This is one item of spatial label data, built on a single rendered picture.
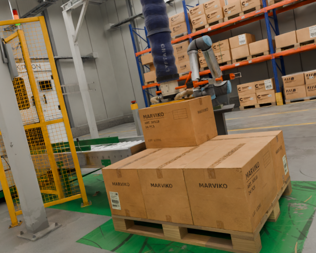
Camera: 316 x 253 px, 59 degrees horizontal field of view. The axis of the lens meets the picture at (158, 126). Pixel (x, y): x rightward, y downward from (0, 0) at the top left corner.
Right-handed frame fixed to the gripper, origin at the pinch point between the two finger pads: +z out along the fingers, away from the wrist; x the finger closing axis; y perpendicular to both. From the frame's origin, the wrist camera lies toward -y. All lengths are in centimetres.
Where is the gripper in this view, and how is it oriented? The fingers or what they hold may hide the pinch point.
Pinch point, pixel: (194, 84)
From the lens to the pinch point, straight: 261.4
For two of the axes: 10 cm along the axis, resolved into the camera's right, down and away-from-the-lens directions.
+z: -5.9, 1.9, -7.9
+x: -1.9, -9.8, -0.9
